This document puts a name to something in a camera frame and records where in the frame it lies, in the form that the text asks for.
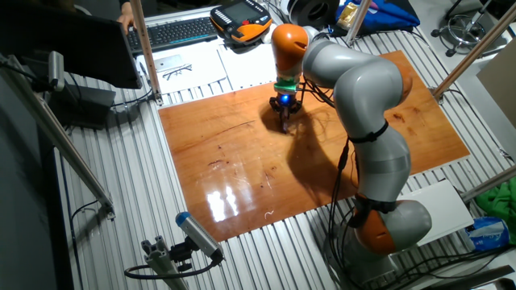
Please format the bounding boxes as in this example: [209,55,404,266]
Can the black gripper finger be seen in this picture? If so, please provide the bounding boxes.
[268,98,285,122]
[285,100,303,124]

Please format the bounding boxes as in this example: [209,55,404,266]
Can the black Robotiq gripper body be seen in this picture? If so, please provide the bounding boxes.
[273,91,300,114]

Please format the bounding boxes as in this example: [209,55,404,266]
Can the black framed glasses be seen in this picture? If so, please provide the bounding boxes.
[162,63,194,81]

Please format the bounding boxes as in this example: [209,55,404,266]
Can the person's hand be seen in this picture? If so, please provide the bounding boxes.
[115,2,136,34]

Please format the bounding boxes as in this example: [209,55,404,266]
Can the white paper sheet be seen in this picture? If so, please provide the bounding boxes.
[136,42,228,96]
[217,38,283,90]

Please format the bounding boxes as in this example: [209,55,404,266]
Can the orange-brown wooden board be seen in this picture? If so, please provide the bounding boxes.
[158,49,472,242]

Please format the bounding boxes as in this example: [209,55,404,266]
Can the orange black teach pendant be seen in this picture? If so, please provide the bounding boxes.
[209,0,273,44]

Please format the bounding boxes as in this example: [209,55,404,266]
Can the gold wrapped packet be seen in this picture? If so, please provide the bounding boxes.
[336,2,359,31]

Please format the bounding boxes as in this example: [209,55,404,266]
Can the silver smartphone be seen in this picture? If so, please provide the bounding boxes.
[153,54,185,73]

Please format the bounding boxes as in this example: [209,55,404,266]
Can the black keyboard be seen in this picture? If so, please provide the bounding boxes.
[126,16,218,56]

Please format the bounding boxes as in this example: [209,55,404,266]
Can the blue cloth bag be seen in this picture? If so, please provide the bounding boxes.
[328,0,421,38]

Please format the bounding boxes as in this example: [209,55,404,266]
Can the white flat plate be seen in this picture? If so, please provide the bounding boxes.
[398,179,475,247]

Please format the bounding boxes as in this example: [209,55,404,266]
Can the metal stool base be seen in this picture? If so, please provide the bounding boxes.
[430,0,509,58]

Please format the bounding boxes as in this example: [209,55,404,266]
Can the short aluminium profile stand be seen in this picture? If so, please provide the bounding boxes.
[140,235,190,290]

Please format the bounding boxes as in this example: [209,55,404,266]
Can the black box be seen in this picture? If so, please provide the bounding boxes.
[48,82,117,130]

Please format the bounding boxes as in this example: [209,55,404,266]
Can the black monitor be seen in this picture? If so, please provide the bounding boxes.
[0,0,143,89]

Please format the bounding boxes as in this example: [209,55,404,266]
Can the cardboard sheet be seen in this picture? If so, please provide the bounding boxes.
[476,38,516,130]

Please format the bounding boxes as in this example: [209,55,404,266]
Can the green cloth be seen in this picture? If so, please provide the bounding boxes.
[475,180,516,245]

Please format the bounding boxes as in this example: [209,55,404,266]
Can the blue tissue pack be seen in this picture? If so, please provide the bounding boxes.
[465,216,511,251]

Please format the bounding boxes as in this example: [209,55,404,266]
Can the slim aluminium frame post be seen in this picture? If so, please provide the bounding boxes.
[344,0,372,48]

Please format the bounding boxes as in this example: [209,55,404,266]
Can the upright aluminium frame post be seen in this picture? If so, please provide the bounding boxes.
[129,0,164,106]

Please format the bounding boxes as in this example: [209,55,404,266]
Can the grey camera with blue end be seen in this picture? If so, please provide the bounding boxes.
[175,211,225,261]

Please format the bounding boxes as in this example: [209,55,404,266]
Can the slanted aluminium frame post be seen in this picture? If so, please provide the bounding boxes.
[430,2,516,105]

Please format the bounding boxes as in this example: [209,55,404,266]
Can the black camera cable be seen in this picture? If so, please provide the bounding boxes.
[123,257,222,280]

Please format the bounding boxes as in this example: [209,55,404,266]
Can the low aluminium frame beam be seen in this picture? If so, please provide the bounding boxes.
[460,164,516,202]

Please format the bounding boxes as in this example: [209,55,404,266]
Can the long aluminium frame beam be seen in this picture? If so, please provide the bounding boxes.
[0,54,116,221]

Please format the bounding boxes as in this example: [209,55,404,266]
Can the grey camera on frame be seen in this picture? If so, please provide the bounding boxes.
[47,50,66,93]

